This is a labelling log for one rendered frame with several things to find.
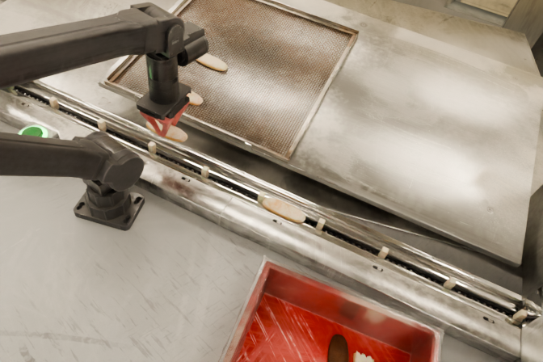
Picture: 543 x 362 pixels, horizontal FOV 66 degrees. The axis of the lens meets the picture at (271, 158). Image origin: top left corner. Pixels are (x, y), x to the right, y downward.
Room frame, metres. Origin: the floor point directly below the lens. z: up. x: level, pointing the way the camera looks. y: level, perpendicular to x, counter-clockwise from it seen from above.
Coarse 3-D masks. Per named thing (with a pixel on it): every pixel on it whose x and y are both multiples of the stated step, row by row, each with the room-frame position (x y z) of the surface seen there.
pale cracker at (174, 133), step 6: (156, 120) 0.65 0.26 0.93; (150, 126) 0.63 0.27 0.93; (174, 126) 0.64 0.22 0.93; (156, 132) 0.62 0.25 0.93; (168, 132) 0.62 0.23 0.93; (174, 132) 0.62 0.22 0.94; (180, 132) 0.63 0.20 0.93; (168, 138) 0.61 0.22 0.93; (174, 138) 0.61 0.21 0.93; (180, 138) 0.61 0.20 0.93; (186, 138) 0.62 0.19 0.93
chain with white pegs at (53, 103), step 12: (60, 108) 0.71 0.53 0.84; (84, 120) 0.69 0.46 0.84; (108, 132) 0.67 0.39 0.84; (192, 168) 0.61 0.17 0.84; (204, 168) 0.60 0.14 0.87; (216, 180) 0.59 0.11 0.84; (240, 192) 0.57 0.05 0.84; (264, 192) 0.56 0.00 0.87; (324, 228) 0.53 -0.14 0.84; (348, 240) 0.51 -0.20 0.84; (372, 252) 0.49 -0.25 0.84; (384, 252) 0.48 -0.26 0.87; (396, 264) 0.48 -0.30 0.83; (456, 288) 0.45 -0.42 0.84; (480, 300) 0.43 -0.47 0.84; (504, 312) 0.42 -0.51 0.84
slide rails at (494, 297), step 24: (24, 96) 0.72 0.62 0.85; (48, 96) 0.73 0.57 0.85; (72, 120) 0.67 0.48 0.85; (96, 120) 0.69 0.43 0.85; (216, 168) 0.62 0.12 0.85; (312, 216) 0.54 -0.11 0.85; (336, 240) 0.50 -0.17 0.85; (360, 240) 0.51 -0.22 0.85; (384, 264) 0.46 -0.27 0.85; (480, 288) 0.45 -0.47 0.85
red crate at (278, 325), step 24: (264, 312) 0.32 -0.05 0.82; (288, 312) 0.33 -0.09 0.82; (264, 336) 0.28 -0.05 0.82; (288, 336) 0.29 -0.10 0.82; (312, 336) 0.30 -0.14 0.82; (360, 336) 0.32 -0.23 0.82; (240, 360) 0.23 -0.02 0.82; (264, 360) 0.24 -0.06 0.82; (288, 360) 0.25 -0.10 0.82; (312, 360) 0.26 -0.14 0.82; (384, 360) 0.28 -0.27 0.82; (408, 360) 0.29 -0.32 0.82
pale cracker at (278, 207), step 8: (264, 200) 0.55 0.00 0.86; (272, 200) 0.55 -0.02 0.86; (280, 200) 0.56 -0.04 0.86; (272, 208) 0.53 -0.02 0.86; (280, 208) 0.54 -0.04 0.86; (288, 208) 0.54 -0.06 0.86; (296, 208) 0.55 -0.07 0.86; (280, 216) 0.52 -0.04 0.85; (288, 216) 0.52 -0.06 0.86; (296, 216) 0.53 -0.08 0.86; (304, 216) 0.53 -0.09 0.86
